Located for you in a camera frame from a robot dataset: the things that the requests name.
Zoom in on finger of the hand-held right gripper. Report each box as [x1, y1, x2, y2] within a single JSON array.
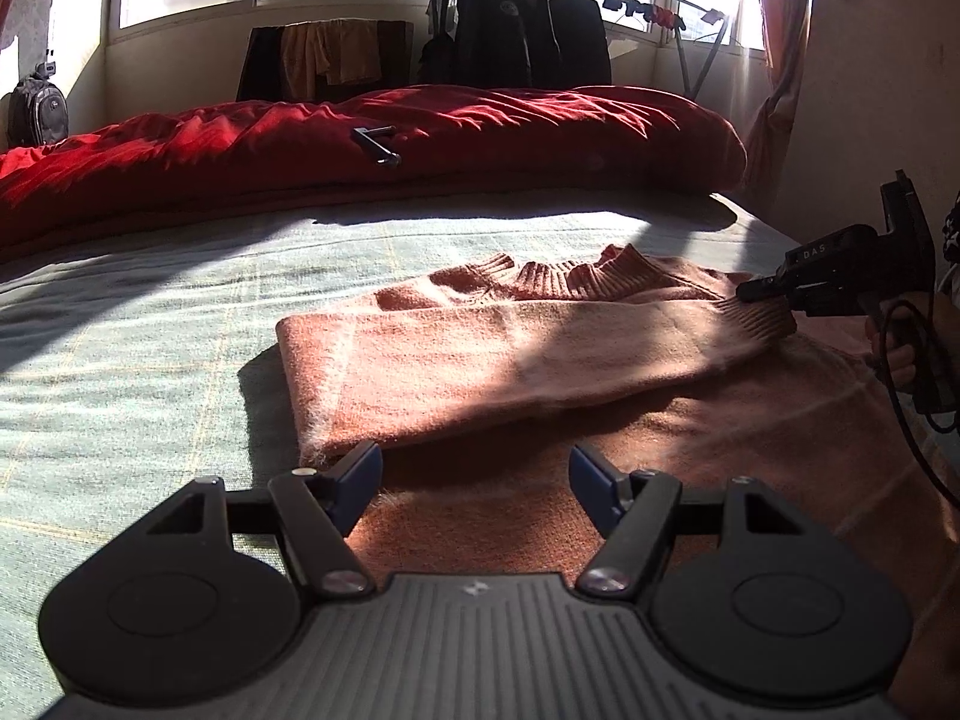
[[736, 275, 788, 306]]

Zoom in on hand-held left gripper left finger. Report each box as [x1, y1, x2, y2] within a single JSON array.
[[146, 439, 385, 601]]

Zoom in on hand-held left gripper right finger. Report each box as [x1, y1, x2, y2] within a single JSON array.
[[568, 444, 815, 599]]

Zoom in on orange knit sweater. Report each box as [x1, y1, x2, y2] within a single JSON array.
[[276, 244, 960, 720]]

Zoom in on metal clothes drying rack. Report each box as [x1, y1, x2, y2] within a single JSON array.
[[427, 0, 740, 102]]

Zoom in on person's right hand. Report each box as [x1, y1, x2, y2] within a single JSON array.
[[864, 298, 917, 397]]

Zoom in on orange curtain beside drying rack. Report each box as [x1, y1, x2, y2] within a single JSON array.
[[739, 0, 815, 203]]

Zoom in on bed with green plaid sheet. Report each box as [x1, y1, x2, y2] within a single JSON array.
[[0, 191, 960, 720]]

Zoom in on row of small hanging socks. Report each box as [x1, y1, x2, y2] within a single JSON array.
[[604, 0, 687, 32]]

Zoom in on metal crank tool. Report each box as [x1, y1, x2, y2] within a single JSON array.
[[352, 125, 402, 167]]

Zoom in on red quilt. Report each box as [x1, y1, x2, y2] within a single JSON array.
[[0, 84, 749, 248]]

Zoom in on black jacket with round patch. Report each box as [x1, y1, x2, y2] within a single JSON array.
[[454, 0, 533, 87]]

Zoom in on orange hanging garment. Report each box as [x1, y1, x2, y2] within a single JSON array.
[[281, 19, 383, 100]]

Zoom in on black hanging garment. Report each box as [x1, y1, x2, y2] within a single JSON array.
[[236, 26, 286, 102]]

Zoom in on grey backpack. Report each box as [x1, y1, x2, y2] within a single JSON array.
[[7, 52, 70, 147]]

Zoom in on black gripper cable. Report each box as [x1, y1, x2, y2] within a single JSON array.
[[877, 300, 960, 511]]

